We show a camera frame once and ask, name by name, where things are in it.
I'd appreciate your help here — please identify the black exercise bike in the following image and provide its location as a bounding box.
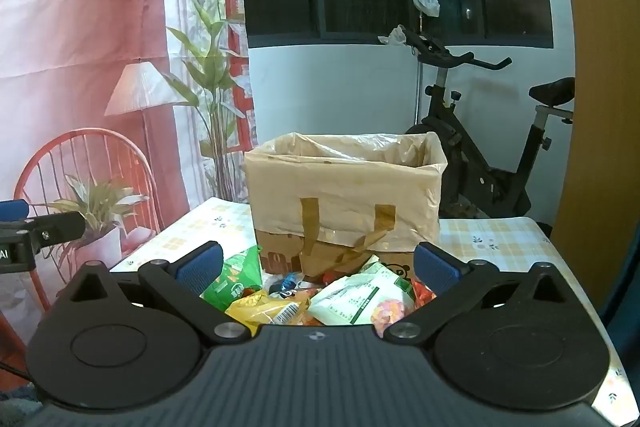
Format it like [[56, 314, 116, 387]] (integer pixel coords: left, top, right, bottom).
[[379, 24, 577, 220]]

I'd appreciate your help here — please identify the crinkled yellow snack packet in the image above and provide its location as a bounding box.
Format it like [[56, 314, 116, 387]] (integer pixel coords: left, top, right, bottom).
[[225, 289, 311, 328]]

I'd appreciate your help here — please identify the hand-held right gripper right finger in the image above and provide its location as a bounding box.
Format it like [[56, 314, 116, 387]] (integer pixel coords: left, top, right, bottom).
[[382, 241, 576, 343]]

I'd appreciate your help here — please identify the red snack packet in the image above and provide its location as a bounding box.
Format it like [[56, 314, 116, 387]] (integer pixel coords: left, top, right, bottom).
[[412, 279, 437, 309]]

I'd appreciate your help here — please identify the printed wall backdrop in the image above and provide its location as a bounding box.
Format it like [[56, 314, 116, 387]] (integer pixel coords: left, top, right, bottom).
[[0, 0, 258, 358]]

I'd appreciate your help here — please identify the white cloth on bike handle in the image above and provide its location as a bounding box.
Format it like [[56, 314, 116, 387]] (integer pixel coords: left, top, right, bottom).
[[377, 26, 408, 46]]

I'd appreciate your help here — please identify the metal pole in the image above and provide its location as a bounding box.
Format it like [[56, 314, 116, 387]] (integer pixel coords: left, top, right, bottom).
[[415, 14, 427, 128]]

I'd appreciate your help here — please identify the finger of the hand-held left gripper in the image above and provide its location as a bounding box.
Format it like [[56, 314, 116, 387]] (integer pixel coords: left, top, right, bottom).
[[0, 199, 30, 222], [22, 211, 86, 253]]

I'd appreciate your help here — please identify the checked floral tablecloth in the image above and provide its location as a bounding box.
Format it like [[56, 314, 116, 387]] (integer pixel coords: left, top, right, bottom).
[[110, 197, 627, 423]]

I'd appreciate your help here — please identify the cardboard box with plastic liner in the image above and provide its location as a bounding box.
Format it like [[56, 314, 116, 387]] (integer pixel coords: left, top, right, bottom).
[[244, 132, 448, 284]]

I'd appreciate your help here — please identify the teal curtain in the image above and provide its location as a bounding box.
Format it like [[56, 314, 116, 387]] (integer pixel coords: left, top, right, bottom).
[[599, 277, 640, 360]]

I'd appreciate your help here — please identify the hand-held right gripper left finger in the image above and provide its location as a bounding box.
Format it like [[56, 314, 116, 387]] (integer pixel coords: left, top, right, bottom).
[[55, 241, 251, 344]]

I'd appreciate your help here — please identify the wooden panel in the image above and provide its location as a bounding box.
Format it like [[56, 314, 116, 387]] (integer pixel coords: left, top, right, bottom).
[[550, 0, 640, 303]]

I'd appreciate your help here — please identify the white green snack packet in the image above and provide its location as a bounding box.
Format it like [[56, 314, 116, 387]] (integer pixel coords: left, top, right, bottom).
[[307, 271, 416, 327]]

